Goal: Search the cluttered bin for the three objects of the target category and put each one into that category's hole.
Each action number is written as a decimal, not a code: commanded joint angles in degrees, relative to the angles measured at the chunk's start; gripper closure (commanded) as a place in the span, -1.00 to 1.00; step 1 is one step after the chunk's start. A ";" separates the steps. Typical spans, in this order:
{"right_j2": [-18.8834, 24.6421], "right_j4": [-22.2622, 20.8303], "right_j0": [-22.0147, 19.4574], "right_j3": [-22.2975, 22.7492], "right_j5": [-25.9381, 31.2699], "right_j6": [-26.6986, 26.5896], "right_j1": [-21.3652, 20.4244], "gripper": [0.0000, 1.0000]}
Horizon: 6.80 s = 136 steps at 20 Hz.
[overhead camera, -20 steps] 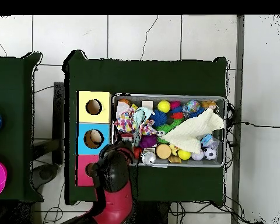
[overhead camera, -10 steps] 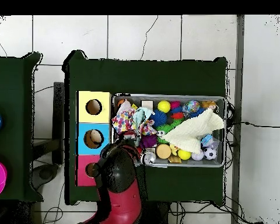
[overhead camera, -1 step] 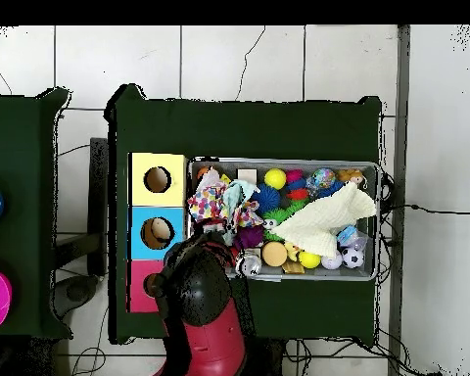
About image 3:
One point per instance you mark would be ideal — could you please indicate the crushed silver metal can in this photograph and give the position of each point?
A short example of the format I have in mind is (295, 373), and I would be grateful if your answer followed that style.
(251, 266)

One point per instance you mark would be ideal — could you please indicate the colourful spotted cloth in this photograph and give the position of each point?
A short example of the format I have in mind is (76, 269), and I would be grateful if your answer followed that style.
(205, 203)

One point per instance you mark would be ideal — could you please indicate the cream knitted cloth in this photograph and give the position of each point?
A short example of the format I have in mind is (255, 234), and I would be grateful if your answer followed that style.
(325, 219)

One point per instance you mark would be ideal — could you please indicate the black stand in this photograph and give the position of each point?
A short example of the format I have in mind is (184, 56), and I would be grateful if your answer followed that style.
(98, 196)

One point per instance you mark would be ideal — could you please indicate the dark green table cloth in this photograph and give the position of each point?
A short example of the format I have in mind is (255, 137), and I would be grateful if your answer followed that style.
(239, 129)
(23, 137)

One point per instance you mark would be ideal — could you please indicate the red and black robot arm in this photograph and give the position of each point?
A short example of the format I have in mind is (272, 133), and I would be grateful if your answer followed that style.
(215, 344)

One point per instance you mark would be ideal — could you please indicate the shallow clear mesh bin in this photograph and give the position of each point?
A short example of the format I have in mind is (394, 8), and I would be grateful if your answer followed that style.
(228, 167)

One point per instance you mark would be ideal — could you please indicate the blue spiky ball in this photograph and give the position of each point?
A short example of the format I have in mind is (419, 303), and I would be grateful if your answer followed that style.
(331, 189)
(266, 197)

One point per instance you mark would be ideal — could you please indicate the wooden box with three holes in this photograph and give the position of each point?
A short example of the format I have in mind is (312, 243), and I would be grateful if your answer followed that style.
(172, 188)

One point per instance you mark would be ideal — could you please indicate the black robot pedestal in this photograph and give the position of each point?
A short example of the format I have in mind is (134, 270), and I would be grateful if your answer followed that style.
(266, 360)

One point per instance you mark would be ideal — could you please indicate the black and white soccer ball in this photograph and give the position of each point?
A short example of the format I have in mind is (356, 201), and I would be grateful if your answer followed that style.
(353, 257)

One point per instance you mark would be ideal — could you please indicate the yellow ball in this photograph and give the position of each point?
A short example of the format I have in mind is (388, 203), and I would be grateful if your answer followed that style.
(275, 178)

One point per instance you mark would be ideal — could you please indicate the light teal cloth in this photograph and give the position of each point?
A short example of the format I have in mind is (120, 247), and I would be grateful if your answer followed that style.
(235, 196)

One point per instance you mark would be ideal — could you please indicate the globe print ball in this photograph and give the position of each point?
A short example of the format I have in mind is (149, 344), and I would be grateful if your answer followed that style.
(324, 177)

